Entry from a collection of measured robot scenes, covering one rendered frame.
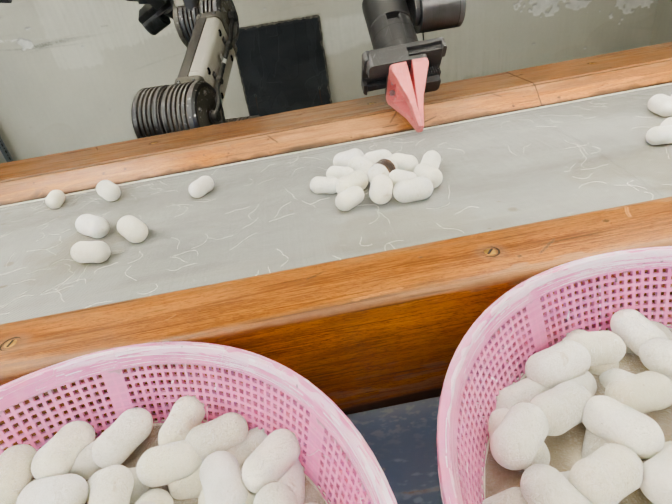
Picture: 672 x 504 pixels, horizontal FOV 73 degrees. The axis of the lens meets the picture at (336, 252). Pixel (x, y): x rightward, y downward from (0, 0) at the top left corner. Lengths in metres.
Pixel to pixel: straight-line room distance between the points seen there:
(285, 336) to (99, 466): 0.11
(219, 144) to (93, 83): 2.21
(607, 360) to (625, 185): 0.21
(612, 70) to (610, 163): 0.26
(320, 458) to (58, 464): 0.13
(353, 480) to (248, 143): 0.47
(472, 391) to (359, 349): 0.08
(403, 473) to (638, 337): 0.15
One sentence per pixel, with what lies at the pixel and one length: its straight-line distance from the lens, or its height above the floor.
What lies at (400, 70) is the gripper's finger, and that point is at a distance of 0.58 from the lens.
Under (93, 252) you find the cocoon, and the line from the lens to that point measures 0.44.
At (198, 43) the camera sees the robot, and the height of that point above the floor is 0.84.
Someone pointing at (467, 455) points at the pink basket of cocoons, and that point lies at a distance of 0.22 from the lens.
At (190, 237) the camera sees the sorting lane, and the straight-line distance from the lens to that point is 0.44.
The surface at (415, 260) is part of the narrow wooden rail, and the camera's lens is 0.30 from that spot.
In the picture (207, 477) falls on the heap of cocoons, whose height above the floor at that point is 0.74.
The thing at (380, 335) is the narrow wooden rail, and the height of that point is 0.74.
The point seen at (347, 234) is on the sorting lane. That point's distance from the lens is 0.38.
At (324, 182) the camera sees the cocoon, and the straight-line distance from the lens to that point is 0.45.
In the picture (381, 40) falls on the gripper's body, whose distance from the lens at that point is 0.63.
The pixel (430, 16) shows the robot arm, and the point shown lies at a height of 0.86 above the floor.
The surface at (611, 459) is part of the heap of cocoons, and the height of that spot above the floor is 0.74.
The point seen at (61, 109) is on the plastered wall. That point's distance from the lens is 2.92.
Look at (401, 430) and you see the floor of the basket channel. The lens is 0.32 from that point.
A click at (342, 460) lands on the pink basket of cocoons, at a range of 0.21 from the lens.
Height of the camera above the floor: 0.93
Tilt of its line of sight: 32 degrees down
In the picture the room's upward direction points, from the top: 10 degrees counter-clockwise
